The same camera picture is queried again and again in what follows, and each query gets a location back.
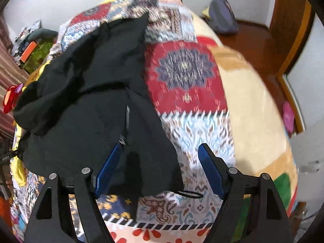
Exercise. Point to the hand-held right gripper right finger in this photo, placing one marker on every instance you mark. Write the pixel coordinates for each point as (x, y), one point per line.
(210, 167)

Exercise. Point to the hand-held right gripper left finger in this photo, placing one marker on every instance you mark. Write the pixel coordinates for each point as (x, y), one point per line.
(108, 167)

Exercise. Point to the black zip hoodie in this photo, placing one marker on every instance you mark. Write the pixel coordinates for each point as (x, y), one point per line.
(88, 106)

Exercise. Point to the patchwork printed blanket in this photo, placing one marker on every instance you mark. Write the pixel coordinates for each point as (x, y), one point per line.
(187, 81)

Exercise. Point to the yellow garment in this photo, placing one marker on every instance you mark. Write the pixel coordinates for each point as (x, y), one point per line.
(19, 172)

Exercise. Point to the red plush toy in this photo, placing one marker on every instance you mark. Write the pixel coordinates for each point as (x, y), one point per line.
(11, 97)

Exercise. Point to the green patterned cloth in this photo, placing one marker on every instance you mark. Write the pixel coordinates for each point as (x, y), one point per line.
(40, 55)

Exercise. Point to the striped brown curtain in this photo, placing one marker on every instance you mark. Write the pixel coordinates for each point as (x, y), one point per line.
(10, 76)

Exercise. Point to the orange box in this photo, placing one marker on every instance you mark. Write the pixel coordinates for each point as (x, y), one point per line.
(28, 52)

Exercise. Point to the grey cushion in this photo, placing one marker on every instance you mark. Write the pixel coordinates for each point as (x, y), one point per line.
(43, 34)

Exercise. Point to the grey bag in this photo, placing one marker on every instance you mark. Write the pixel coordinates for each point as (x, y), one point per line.
(222, 15)

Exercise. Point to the pile of clutter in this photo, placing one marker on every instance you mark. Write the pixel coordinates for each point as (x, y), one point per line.
(25, 34)

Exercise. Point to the brown wooden door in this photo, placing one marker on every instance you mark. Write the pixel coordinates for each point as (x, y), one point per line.
(291, 17)

